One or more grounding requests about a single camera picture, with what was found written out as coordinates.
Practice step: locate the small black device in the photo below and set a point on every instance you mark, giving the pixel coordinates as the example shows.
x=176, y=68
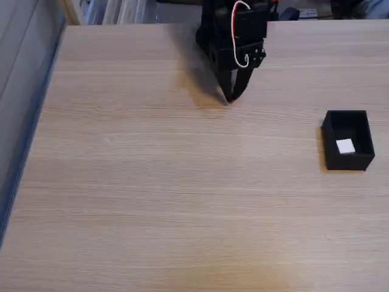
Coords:
x=288, y=13

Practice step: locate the light wooden beam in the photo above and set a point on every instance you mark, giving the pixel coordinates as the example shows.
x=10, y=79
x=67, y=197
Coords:
x=69, y=11

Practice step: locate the blue fabric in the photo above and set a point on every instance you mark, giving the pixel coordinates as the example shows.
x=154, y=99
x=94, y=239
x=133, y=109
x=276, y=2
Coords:
x=377, y=8

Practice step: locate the pale hanging cloth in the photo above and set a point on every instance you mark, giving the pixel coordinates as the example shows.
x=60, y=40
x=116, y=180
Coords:
x=133, y=11

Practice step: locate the black open box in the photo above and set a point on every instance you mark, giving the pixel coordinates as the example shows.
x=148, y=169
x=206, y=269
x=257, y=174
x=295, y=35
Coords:
x=346, y=161

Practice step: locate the white block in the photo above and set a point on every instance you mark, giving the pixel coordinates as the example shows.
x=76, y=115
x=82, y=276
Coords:
x=345, y=145

